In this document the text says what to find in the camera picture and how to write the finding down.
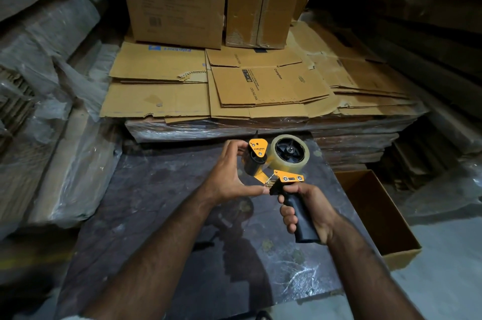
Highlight low flat cardboard stack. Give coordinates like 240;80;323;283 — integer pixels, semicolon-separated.
312;132;400;172

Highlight plain flat cardboard sheet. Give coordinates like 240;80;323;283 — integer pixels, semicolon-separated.
99;82;211;120

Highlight clear packing tape roll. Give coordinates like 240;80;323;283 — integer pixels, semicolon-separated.
266;134;311;174

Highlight large upright cardboard box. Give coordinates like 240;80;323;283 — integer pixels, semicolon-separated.
117;0;229;50

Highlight small flat cardboard flap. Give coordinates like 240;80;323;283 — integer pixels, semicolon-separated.
205;46;303;68

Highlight yellow black tape dispenser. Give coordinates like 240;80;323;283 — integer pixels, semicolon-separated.
243;130;321;244

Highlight narrow upright cardboard box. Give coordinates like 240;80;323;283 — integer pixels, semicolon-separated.
225;0;310;49

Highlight person's left forearm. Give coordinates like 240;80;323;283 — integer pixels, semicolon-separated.
81;190;223;320

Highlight plastic-wrapped cardboard bundles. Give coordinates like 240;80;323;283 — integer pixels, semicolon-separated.
0;0;126;229

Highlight plastic-wrapped flat cardboard stack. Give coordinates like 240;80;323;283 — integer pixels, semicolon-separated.
124;100;431;143

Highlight clear plastic sheet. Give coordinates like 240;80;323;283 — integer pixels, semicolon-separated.
397;156;482;219

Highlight person's right forearm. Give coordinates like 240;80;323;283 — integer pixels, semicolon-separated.
323;214;427;320

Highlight flat cardboard with blue print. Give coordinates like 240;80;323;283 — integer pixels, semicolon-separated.
109;41;208;84

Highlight wide creased flat cardboard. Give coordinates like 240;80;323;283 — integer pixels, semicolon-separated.
289;21;413;99

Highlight dark stacked cardboard pile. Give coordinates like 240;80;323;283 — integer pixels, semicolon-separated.
307;0;482;156

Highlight person's left hand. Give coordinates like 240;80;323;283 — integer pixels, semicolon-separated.
203;139;270;205

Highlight person's right hand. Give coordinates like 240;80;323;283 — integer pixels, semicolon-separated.
277;182;340;246

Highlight open empty cardboard box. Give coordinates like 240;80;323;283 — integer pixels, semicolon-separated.
334;170;423;272

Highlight flat cardboard with black label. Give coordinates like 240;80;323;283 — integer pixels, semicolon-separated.
210;62;335;108

